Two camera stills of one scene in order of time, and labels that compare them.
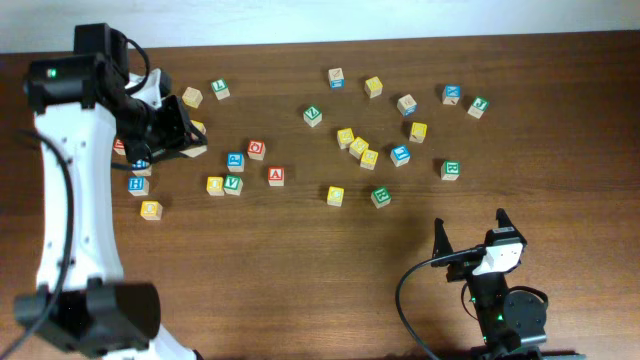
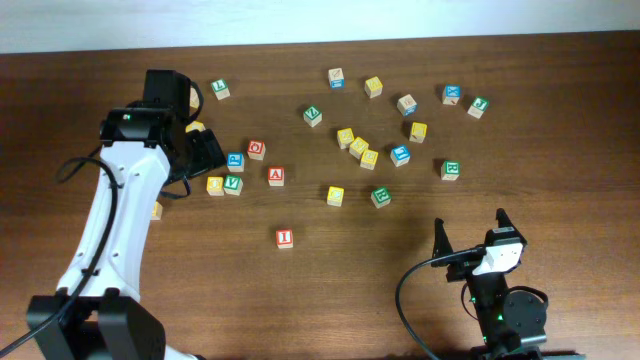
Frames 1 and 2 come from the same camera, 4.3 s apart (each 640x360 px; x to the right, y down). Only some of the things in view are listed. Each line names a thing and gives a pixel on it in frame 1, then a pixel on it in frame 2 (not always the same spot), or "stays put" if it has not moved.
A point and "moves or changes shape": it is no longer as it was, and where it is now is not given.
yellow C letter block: (335, 196) stays put
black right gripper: (461, 268) stays put
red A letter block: (276, 176) stays put
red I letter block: (195, 151) moves or changes shape
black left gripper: (180, 136) → (209, 154)
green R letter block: (381, 196) stays put
